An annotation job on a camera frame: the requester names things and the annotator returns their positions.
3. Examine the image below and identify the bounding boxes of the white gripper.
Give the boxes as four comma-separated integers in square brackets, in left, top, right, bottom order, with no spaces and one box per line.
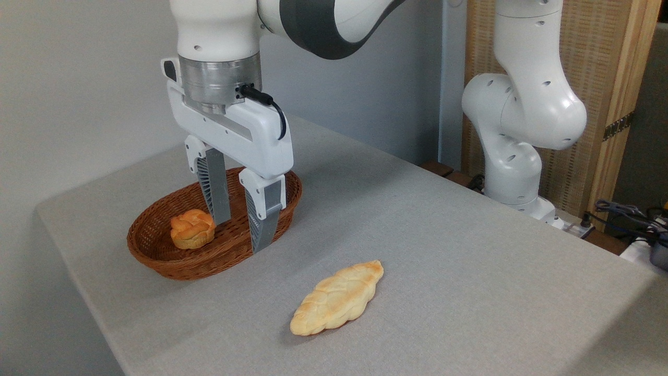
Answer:
[161,57,294,254]

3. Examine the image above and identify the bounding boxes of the long braided bread loaf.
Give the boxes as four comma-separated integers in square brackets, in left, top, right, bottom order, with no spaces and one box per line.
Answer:
[290,260,385,336]

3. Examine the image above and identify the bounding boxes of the brown wicker basket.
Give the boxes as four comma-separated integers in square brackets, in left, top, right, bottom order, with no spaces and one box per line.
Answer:
[127,166,303,281]

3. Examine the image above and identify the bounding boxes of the small round braided bun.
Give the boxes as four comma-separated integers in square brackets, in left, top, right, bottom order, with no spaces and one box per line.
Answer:
[170,209,216,250]

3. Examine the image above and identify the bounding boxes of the grey tablecloth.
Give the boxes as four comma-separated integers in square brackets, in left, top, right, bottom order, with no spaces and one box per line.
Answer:
[35,112,668,376]

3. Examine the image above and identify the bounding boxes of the brown wooden platform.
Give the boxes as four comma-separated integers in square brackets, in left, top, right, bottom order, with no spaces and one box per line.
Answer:
[420,160,487,195]

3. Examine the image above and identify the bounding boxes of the white power strip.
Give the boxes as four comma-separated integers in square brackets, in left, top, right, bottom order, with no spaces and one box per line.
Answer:
[552,218,597,239]

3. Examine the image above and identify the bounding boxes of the black metal screen hinge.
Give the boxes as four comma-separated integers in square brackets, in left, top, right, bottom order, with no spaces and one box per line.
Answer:
[603,111,635,142]

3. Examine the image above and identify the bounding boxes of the wooden woven screen panel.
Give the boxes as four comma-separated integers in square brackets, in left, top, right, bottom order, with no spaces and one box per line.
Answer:
[462,0,662,230]

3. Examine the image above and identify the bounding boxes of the grey device housing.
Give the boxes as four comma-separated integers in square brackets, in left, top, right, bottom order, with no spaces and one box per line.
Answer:
[649,233,668,272]

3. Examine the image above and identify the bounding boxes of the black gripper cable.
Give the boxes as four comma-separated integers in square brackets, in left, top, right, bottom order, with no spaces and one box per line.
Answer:
[236,84,288,141]

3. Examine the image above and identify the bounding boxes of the tangled dark cables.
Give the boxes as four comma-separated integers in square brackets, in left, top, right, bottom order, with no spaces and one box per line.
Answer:
[583,199,668,237]

